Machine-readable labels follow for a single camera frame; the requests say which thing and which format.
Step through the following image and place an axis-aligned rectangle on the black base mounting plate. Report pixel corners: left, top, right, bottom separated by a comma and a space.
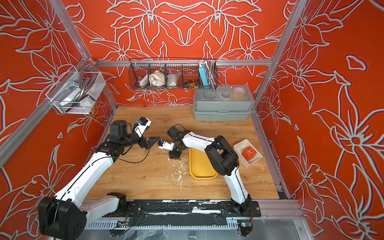
127, 199, 262, 218

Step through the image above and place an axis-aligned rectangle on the small white plastic box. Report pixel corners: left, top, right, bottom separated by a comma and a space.
234, 139, 263, 168

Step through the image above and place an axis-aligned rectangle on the white cloth in basket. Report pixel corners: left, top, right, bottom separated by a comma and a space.
149, 71, 166, 87

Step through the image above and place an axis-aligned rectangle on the clear plastic wall bin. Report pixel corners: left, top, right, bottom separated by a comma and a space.
46, 67, 106, 115

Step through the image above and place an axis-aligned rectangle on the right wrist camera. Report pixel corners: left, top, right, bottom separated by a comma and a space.
158, 140, 175, 151

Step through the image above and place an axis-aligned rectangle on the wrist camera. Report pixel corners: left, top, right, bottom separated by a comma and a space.
133, 117, 152, 137
158, 140, 175, 151

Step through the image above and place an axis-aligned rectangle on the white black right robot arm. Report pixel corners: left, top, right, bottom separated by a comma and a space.
158, 126, 252, 216

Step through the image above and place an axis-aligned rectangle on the yellow plastic tray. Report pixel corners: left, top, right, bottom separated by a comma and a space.
189, 148, 218, 180

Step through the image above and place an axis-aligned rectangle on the black wire wall basket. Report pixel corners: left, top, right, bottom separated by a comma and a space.
129, 58, 219, 90

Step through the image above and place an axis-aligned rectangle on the blue box in basket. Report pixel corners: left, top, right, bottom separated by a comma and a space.
199, 61, 209, 88

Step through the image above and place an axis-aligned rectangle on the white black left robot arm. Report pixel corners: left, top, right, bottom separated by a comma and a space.
38, 117, 159, 240

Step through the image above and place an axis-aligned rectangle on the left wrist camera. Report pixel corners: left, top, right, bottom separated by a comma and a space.
133, 117, 152, 137

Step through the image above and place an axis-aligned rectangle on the orange block in white box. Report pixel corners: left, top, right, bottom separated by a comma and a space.
242, 146, 258, 163

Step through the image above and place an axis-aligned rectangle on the grey plastic storage box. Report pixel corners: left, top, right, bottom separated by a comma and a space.
193, 85, 254, 122

